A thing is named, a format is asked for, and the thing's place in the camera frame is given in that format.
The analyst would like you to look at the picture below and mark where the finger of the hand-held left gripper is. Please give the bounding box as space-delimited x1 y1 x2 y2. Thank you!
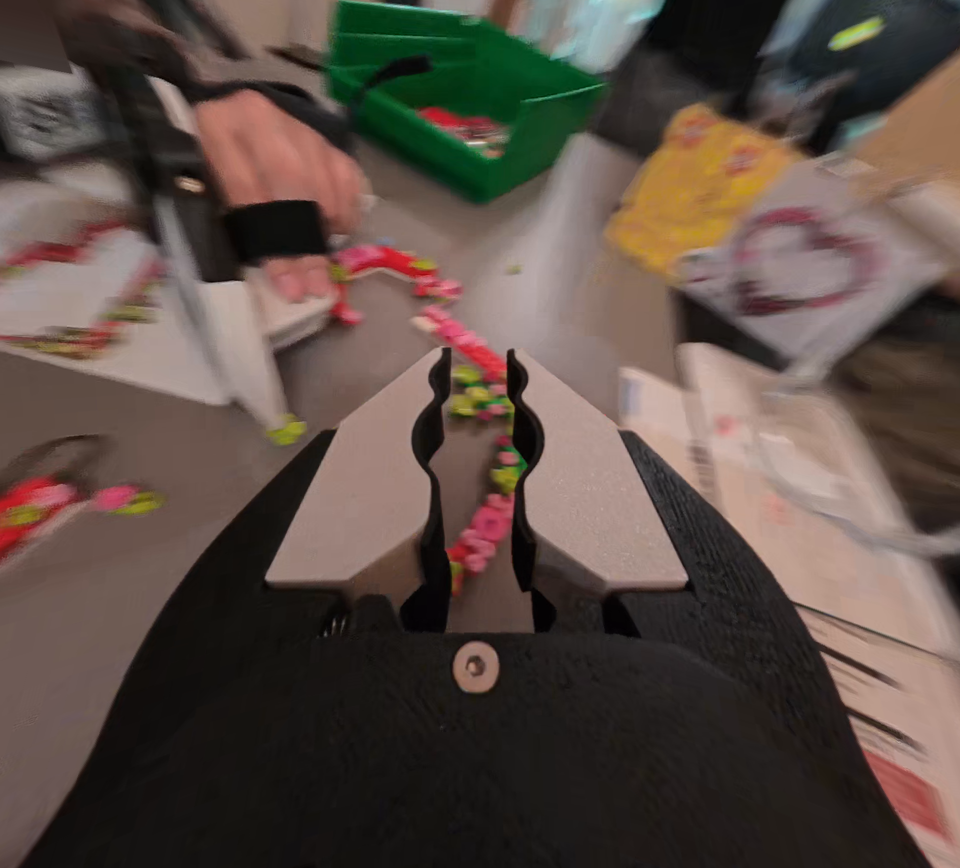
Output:
157 202 295 435

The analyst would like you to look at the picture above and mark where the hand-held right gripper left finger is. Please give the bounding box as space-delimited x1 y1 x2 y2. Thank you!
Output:
264 346 453 632

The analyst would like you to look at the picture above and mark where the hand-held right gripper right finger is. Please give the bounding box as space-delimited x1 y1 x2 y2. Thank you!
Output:
506 349 690 635

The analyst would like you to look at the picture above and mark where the red flowered lego strip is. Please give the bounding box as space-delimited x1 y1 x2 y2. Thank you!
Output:
411 305 530 597

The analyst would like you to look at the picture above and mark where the person's left forearm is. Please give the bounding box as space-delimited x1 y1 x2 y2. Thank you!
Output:
52 0 226 111

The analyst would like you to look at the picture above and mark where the red lego arc section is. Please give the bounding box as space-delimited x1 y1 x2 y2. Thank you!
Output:
328 244 465 327

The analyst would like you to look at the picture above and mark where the pink and lime lego flower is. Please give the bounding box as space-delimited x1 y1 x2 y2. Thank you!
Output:
90 481 166 518

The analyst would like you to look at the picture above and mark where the red lego section with flowers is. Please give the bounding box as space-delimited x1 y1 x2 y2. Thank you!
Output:
0 474 95 569

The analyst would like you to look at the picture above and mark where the pile of red lego pieces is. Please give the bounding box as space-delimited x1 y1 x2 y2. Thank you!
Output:
416 105 516 158

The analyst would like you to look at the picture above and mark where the person's left hand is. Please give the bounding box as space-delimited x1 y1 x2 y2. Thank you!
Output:
197 90 370 304

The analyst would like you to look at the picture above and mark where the white instruction booklet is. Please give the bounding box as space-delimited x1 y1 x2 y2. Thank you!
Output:
0 163 342 410

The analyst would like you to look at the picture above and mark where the white box with heart print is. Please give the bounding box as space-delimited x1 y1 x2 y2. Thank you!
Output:
673 154 955 368

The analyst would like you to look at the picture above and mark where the green plastic bin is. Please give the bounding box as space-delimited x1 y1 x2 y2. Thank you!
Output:
324 0 607 205

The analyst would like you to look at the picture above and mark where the yellow plastic bag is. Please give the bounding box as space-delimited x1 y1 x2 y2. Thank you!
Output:
603 103 798 281

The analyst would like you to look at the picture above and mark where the paper with red print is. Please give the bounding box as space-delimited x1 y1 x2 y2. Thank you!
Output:
793 604 960 868

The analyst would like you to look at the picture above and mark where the brown cardboard sheet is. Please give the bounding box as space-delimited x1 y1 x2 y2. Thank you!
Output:
853 54 960 203

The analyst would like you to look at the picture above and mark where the dark backpack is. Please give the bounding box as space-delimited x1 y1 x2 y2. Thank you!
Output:
763 0 960 150

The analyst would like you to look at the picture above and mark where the black cable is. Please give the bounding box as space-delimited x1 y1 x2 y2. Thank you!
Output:
0 433 114 494

